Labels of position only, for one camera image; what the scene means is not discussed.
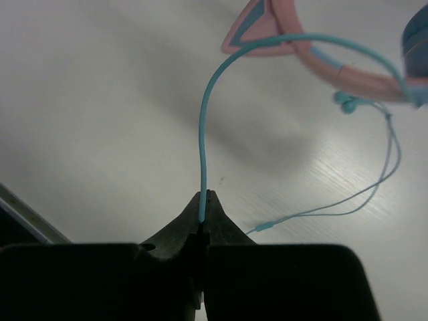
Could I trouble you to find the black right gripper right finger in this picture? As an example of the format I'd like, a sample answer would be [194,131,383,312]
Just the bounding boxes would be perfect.
[203,191,381,320]

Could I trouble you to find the pink blue cat-ear headphones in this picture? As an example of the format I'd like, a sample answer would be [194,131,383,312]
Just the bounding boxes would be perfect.
[221,1,427,106]

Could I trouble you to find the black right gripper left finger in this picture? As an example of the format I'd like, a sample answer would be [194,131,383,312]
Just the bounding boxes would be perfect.
[1,196,201,320]

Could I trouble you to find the turquoise earphone cable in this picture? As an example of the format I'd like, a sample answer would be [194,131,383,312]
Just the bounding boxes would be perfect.
[197,32,412,235]

